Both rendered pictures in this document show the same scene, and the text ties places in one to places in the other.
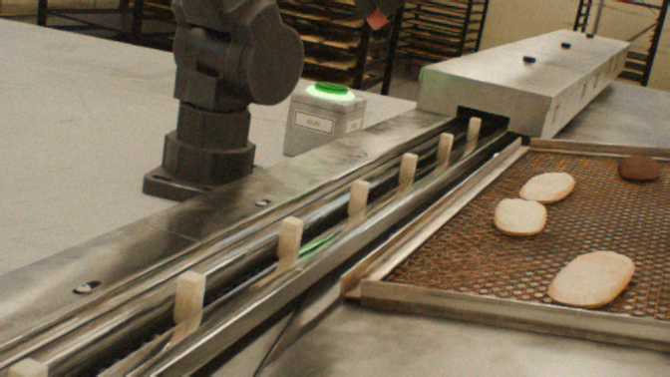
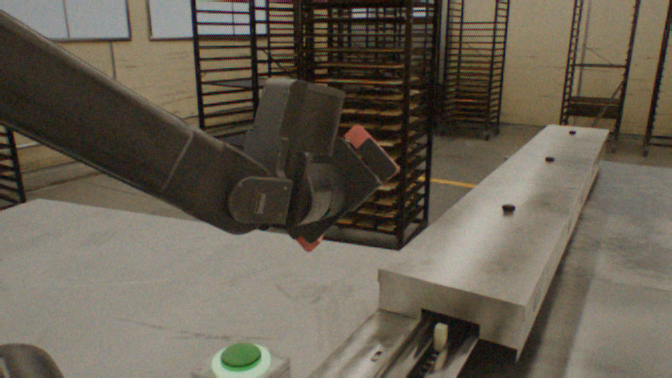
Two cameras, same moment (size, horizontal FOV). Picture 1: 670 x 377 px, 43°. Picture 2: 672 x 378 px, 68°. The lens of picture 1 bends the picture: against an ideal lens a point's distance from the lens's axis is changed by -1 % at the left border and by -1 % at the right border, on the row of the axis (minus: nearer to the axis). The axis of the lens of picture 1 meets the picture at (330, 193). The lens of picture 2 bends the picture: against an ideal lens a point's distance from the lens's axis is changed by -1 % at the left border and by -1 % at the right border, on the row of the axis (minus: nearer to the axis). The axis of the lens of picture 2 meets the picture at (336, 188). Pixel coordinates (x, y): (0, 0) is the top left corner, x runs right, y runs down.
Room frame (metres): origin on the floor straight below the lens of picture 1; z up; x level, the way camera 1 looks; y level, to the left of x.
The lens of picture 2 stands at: (0.60, -0.15, 1.20)
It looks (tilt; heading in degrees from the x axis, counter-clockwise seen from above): 17 degrees down; 11
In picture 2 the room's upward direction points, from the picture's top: straight up
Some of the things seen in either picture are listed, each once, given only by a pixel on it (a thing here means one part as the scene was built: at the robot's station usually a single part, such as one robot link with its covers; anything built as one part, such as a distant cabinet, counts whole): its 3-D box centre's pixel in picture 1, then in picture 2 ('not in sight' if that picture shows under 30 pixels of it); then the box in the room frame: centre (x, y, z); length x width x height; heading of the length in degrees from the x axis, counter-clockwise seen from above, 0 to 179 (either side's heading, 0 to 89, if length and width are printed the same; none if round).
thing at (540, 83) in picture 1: (555, 66); (541, 182); (1.72, -0.40, 0.89); 1.25 x 0.18 x 0.09; 159
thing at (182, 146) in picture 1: (209, 147); not in sight; (0.80, 0.12, 0.86); 0.12 x 0.09 x 0.08; 170
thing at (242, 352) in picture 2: (330, 92); (241, 360); (0.99, 0.02, 0.90); 0.04 x 0.04 x 0.02
